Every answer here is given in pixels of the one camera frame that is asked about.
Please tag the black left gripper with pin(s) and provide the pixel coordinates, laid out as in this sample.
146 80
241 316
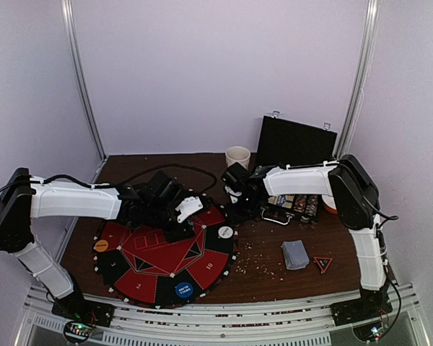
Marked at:
179 233

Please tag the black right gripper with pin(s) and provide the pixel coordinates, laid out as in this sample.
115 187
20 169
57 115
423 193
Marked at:
242 207

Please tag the white dealer button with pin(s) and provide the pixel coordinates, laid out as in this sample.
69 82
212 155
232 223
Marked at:
225 232

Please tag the orange big blind button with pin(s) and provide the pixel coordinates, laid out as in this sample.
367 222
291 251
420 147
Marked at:
101 245

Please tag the grey playing card deck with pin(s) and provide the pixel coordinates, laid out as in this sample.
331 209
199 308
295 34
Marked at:
295 255

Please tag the blue small blind button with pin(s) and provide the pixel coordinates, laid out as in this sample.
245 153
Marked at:
184 290

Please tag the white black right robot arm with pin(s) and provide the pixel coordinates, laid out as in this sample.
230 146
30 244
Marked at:
346 187

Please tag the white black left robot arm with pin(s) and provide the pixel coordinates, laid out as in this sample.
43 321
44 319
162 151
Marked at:
26 197

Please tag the blue card box in case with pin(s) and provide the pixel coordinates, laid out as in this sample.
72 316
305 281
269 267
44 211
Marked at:
286 201

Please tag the cream ceramic mug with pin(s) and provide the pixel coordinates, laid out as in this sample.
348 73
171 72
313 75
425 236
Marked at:
237 154

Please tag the poker chip row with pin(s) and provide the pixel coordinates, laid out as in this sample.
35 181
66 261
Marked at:
311 207
300 203

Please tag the round red black poker mat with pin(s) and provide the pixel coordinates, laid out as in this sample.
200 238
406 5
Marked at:
142 267

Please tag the black poker chip case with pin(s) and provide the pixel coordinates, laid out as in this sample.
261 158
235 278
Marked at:
287 142

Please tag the poker chip row far right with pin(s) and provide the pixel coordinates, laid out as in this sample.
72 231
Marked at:
311 207

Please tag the white orange bowl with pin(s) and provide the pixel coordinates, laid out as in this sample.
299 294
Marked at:
329 204

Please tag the black red triangular token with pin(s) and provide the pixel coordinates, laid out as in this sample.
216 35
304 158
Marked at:
323 263

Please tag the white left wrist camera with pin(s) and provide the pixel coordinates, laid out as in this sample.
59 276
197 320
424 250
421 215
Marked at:
188 207

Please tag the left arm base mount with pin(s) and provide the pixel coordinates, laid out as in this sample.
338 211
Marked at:
76 307

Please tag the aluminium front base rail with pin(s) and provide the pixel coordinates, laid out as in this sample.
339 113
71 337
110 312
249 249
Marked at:
302 321

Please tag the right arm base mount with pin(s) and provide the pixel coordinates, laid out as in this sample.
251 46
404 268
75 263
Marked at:
360 309

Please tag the right aluminium frame post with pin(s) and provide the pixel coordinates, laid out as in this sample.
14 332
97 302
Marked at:
363 67

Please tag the aluminium corner frame post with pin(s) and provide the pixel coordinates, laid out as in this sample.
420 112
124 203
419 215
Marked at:
69 23

